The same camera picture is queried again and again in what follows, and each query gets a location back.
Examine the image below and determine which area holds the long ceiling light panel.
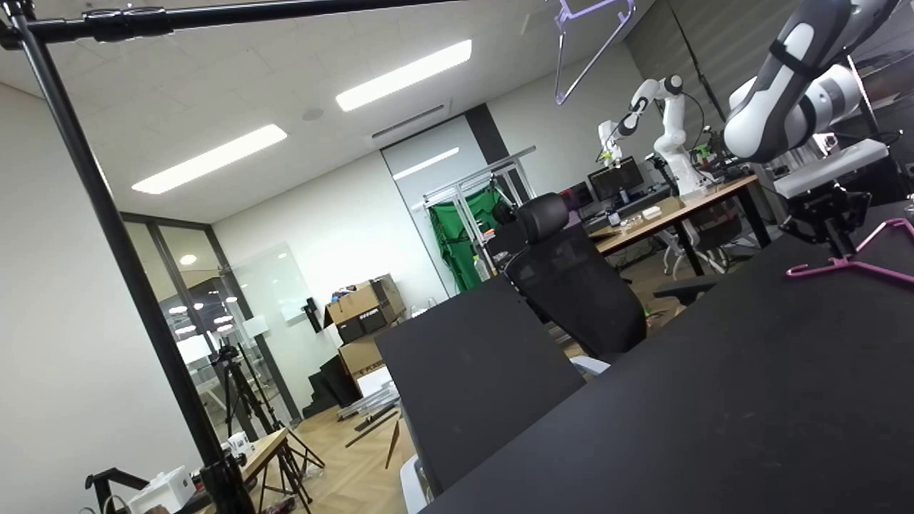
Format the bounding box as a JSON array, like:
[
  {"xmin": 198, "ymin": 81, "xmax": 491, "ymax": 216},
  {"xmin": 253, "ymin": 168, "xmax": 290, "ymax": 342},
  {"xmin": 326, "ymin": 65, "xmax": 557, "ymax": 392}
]
[
  {"xmin": 130, "ymin": 123, "xmax": 291, "ymax": 198},
  {"xmin": 336, "ymin": 38, "xmax": 477, "ymax": 113}
]

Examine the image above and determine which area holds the white small device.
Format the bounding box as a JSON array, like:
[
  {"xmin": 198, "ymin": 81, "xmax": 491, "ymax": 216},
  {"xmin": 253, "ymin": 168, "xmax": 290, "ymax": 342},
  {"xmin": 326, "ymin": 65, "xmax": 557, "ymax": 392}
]
[{"xmin": 126, "ymin": 466, "xmax": 198, "ymax": 514}]

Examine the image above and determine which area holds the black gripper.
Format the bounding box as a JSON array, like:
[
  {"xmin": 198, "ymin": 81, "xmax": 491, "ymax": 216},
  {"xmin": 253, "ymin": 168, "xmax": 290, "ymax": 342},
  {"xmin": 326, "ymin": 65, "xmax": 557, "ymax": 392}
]
[{"xmin": 781, "ymin": 183, "xmax": 875, "ymax": 262}]

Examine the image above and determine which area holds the black flat board panel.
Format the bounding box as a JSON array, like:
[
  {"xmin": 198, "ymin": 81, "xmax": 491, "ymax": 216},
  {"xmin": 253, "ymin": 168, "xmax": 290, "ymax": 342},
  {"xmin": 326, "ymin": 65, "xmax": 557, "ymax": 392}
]
[{"xmin": 376, "ymin": 276, "xmax": 588, "ymax": 496}]

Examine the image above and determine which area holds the wooden folding stool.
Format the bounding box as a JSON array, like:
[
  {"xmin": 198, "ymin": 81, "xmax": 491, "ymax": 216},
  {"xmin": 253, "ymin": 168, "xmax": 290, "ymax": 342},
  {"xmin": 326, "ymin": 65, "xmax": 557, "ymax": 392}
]
[{"xmin": 237, "ymin": 425, "xmax": 326, "ymax": 514}]

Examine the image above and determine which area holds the small cardboard box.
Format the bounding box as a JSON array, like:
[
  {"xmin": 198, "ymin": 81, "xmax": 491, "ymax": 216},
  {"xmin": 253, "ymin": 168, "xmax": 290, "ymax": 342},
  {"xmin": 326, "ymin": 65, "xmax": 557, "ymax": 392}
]
[{"xmin": 337, "ymin": 336, "xmax": 390, "ymax": 380}]

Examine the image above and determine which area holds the black mesh office chair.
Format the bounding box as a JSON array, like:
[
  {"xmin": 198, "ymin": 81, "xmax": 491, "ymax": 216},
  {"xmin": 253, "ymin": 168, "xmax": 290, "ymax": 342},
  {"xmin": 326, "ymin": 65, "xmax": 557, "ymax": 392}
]
[{"xmin": 503, "ymin": 191, "xmax": 651, "ymax": 366}]

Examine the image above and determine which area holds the lavender clothes hanger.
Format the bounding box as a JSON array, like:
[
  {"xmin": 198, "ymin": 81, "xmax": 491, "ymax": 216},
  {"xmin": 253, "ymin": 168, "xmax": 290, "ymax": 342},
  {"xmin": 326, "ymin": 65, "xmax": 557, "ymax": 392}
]
[{"xmin": 551, "ymin": 0, "xmax": 640, "ymax": 108}]

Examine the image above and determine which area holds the black rack upright pole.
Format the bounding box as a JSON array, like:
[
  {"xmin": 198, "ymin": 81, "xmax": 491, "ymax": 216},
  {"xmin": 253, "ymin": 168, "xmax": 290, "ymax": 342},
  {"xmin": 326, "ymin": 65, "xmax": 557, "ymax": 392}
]
[{"xmin": 11, "ymin": 26, "xmax": 258, "ymax": 514}]

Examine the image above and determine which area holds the silver metal garment rack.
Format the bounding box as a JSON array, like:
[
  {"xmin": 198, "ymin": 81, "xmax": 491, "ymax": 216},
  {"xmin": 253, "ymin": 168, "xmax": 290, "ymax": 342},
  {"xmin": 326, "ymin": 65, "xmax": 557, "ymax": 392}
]
[{"xmin": 420, "ymin": 142, "xmax": 540, "ymax": 289}]

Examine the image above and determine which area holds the black horizontal clothes rail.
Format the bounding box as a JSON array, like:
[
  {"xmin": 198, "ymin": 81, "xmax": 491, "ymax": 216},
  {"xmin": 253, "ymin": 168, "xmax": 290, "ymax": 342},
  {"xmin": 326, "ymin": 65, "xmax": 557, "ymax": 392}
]
[{"xmin": 0, "ymin": 0, "xmax": 453, "ymax": 48}]

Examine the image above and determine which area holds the wooden desk with black legs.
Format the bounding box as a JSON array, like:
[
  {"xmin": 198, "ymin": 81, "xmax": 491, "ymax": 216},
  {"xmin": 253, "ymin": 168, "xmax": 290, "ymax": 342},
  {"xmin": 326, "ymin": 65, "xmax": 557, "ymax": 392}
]
[{"xmin": 588, "ymin": 171, "xmax": 774, "ymax": 280}]

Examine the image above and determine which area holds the dark desktop monitor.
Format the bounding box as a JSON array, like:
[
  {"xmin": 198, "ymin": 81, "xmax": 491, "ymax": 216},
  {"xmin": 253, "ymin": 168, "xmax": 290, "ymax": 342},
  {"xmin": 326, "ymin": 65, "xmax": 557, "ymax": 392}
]
[{"xmin": 587, "ymin": 155, "xmax": 651, "ymax": 209}]

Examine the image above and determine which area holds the pink plastic clothes hanger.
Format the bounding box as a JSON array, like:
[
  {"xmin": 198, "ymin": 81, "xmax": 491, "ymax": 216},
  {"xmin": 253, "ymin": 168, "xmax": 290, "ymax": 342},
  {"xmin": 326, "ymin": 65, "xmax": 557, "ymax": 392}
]
[{"xmin": 783, "ymin": 213, "xmax": 914, "ymax": 289}]

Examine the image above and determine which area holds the green cloth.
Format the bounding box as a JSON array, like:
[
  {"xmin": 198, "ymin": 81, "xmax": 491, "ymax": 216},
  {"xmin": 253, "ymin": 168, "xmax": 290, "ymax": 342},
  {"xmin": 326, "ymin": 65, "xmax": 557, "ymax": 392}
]
[{"xmin": 427, "ymin": 183, "xmax": 517, "ymax": 298}]

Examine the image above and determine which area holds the black camera tripod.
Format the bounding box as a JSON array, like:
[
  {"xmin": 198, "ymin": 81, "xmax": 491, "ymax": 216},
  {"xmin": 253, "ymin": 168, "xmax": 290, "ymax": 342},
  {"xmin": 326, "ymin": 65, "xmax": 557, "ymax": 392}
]
[{"xmin": 208, "ymin": 339, "xmax": 280, "ymax": 439}]

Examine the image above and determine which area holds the large cardboard box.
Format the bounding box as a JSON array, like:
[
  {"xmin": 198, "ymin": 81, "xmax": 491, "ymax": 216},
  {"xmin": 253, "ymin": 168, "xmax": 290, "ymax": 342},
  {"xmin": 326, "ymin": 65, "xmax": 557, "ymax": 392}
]
[{"xmin": 326, "ymin": 272, "xmax": 408, "ymax": 345}]

